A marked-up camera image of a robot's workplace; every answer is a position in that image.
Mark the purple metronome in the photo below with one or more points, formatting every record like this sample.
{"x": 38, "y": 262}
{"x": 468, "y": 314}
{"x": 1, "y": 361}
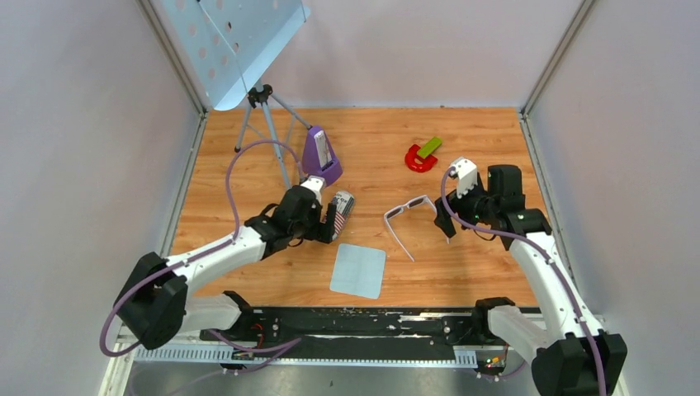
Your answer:
{"x": 319, "y": 158}

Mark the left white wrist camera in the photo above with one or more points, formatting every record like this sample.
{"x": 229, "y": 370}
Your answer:
{"x": 316, "y": 185}

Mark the flag print glasses case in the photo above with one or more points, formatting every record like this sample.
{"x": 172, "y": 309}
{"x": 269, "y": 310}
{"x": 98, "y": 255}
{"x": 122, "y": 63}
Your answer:
{"x": 344, "y": 203}

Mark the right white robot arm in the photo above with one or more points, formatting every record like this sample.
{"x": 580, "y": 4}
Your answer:
{"x": 573, "y": 353}

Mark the light blue cleaning cloth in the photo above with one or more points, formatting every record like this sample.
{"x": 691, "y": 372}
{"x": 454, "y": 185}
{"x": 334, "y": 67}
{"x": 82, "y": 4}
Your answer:
{"x": 358, "y": 271}

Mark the blue perforated music stand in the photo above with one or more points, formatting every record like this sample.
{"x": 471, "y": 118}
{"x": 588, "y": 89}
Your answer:
{"x": 227, "y": 46}

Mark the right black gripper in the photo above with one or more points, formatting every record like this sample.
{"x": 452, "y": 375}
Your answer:
{"x": 457, "y": 205}

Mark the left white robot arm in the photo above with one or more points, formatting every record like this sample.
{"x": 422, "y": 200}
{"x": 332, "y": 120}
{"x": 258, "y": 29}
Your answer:
{"x": 158, "y": 300}

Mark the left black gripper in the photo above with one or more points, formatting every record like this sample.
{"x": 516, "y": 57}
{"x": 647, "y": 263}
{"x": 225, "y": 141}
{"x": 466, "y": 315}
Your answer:
{"x": 318, "y": 229}

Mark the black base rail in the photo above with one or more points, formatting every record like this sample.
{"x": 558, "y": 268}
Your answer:
{"x": 359, "y": 334}

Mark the white frame sunglasses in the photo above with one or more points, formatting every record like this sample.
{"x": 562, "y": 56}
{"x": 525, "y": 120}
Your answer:
{"x": 408, "y": 222}

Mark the red horseshoe magnet toy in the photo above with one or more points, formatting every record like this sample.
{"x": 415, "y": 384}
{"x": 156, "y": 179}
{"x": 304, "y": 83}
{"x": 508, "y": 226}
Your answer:
{"x": 415, "y": 163}

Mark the green block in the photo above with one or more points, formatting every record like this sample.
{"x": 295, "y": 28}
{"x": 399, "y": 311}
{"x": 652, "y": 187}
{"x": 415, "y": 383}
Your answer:
{"x": 427, "y": 150}

